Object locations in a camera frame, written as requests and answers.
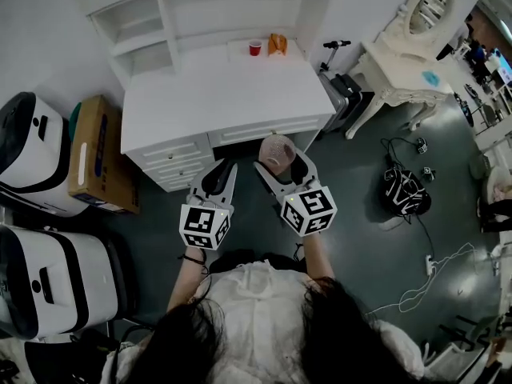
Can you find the cream vanity table with mirror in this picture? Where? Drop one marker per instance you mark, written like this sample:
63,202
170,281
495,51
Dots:
400,66

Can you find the black wristband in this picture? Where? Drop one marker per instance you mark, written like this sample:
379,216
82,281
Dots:
192,259

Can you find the green round lid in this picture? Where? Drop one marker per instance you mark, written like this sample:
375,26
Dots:
74,120

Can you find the person's right forearm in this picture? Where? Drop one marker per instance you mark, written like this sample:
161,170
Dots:
318,258

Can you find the person's white garment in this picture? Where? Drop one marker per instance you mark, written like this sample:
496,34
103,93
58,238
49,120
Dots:
260,314

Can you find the orange bag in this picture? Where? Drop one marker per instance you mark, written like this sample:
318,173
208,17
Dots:
277,45

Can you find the small marker device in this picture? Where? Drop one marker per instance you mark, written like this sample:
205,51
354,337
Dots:
422,146
429,173

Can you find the teal cloth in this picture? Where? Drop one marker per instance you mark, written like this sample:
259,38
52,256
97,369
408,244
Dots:
431,78

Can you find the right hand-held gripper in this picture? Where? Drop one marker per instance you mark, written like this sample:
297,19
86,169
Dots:
308,212

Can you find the black storage crate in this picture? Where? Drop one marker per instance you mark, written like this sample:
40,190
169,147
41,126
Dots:
64,360

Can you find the pink dotted glass cup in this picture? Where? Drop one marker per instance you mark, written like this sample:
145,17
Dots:
276,150

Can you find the red plastic cup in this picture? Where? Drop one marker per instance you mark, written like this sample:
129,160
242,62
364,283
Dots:
255,49

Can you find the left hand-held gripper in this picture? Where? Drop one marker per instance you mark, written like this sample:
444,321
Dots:
204,224

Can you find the brown cardboard box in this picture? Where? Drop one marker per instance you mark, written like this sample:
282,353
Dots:
100,162

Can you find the black and white patterned backpack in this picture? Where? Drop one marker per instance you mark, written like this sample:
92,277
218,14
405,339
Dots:
406,192

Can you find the white and black appliance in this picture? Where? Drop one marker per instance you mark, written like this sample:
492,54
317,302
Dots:
60,278
36,162

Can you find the silver suitcase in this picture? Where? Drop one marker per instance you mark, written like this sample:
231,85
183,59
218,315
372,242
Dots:
334,98

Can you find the white shelf cabinet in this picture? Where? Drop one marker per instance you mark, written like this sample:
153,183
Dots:
136,18

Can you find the white desk with drawers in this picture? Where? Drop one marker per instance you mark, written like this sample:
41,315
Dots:
224,94

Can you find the white power strip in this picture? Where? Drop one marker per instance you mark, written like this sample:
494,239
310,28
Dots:
429,265

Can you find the person's left forearm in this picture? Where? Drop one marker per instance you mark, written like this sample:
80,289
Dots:
186,282

